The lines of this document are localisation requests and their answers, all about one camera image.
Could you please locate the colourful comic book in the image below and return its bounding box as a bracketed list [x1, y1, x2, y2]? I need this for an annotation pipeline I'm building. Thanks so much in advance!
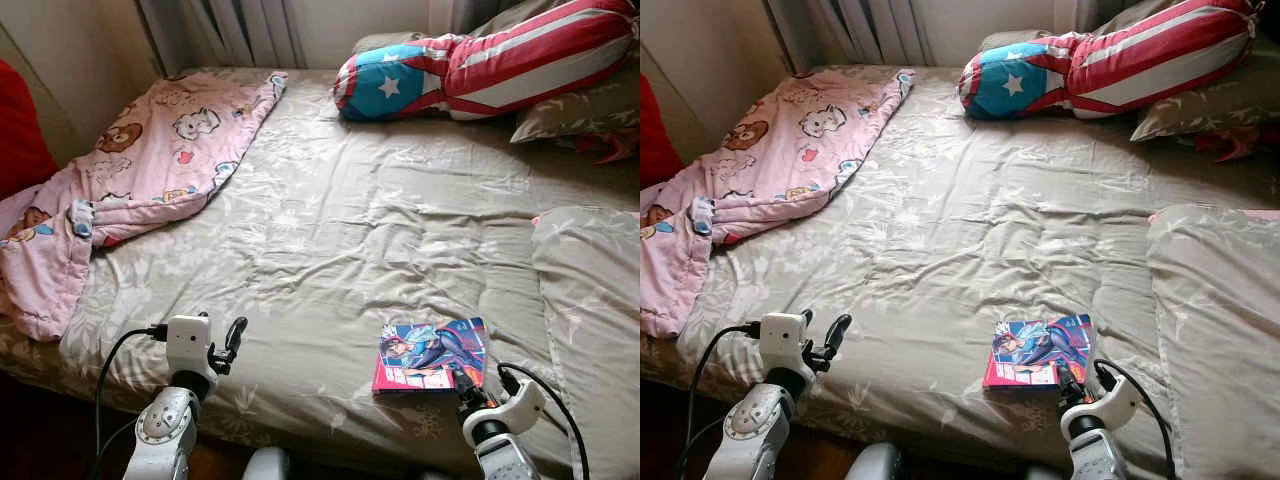
[982, 313, 1094, 391]
[372, 317, 491, 394]

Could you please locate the bed with beige floral sheet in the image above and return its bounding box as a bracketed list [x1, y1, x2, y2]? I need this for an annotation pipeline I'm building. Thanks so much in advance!
[640, 63, 1280, 480]
[0, 65, 641, 480]

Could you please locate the pink cartoon print blanket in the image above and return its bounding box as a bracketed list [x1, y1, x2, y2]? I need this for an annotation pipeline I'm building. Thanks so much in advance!
[640, 68, 916, 341]
[0, 70, 289, 343]

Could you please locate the thick red cushion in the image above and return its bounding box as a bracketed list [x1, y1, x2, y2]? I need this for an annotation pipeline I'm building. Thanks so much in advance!
[640, 75, 686, 191]
[0, 58, 59, 201]

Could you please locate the red cloth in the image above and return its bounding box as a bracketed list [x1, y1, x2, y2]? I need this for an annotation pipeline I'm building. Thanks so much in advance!
[575, 128, 641, 166]
[1195, 125, 1266, 164]

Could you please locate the stars and stripes bolster pillow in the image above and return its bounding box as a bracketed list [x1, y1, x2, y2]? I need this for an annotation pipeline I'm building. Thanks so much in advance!
[333, 0, 641, 123]
[957, 0, 1263, 121]

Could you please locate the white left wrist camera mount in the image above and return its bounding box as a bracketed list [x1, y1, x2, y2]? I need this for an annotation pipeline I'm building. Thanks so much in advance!
[165, 314, 229, 393]
[757, 311, 819, 391]

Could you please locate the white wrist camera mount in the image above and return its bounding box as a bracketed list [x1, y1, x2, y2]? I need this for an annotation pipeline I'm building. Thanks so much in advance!
[165, 314, 229, 393]
[1060, 375, 1141, 441]
[462, 378, 549, 449]
[757, 311, 819, 391]

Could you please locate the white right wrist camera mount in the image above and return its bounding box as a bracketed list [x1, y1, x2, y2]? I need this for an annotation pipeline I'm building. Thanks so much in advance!
[462, 378, 549, 449]
[1060, 375, 1141, 441]

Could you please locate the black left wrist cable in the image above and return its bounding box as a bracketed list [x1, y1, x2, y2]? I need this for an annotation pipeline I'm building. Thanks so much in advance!
[680, 322, 763, 480]
[93, 324, 169, 480]

